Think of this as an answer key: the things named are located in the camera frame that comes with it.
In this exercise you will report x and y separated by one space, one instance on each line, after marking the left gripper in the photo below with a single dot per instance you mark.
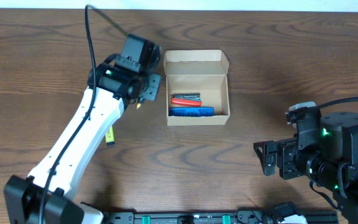
155 80

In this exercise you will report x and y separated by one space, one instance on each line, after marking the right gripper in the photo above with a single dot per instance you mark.
287 150

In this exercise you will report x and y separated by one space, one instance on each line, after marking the correction tape dispenser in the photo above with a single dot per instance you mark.
140 102

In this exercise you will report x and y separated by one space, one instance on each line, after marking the cardboard box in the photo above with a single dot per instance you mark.
201 72

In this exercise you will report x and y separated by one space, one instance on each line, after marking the blue plastic whiteboard eraser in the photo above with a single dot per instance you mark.
191 111

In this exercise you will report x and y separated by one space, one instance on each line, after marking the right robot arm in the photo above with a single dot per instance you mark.
324 149

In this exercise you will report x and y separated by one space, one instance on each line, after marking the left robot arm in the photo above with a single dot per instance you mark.
46 194

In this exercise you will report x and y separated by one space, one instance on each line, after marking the yellow highlighter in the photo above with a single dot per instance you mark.
109 137

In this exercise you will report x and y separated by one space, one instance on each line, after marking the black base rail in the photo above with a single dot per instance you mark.
237 217

